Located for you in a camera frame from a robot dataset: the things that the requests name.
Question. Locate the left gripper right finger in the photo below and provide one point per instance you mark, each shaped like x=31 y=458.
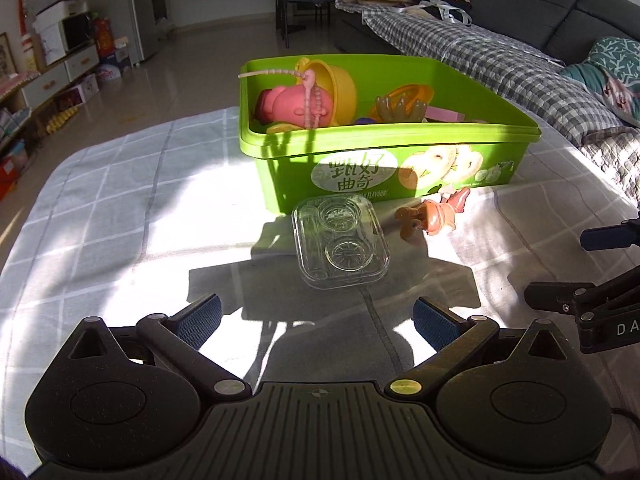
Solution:
x=457 y=342

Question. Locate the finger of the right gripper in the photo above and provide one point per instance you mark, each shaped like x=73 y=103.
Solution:
x=613 y=300
x=623 y=235

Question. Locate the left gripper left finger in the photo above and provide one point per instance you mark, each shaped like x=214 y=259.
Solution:
x=177 y=339

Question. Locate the small orange figurine toy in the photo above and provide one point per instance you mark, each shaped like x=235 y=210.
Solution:
x=432 y=217

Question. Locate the clear plastic tray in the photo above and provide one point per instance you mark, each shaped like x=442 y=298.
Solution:
x=339 y=241

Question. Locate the pink card box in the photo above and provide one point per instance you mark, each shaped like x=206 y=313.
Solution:
x=438 y=114

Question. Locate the orange ridged toy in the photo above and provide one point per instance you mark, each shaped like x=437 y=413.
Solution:
x=411 y=92

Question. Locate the pink pig toy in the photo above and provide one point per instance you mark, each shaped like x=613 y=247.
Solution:
x=287 y=104

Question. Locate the yellow plastic cup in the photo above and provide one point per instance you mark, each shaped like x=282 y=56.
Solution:
x=339 y=84

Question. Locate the amber hand-shaped toy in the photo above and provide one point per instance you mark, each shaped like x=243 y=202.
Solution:
x=390 y=113

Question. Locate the grey grid tablecloth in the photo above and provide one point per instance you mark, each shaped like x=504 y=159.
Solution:
x=151 y=221

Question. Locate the teal patterned pillow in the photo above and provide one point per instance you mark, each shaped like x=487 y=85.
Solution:
x=611 y=73

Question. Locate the plaid sofa cover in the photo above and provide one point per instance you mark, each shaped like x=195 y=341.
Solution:
x=519 y=73

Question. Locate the green plastic storage box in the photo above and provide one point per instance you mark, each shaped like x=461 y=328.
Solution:
x=381 y=161

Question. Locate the white drawer cabinet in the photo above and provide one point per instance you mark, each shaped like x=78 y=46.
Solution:
x=34 y=89

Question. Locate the silver refrigerator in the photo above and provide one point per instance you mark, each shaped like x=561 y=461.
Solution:
x=145 y=18

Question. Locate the framed bear picture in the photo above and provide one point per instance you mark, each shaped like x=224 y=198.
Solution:
x=7 y=65

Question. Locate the black microwave oven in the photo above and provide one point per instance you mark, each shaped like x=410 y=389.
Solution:
x=76 y=30

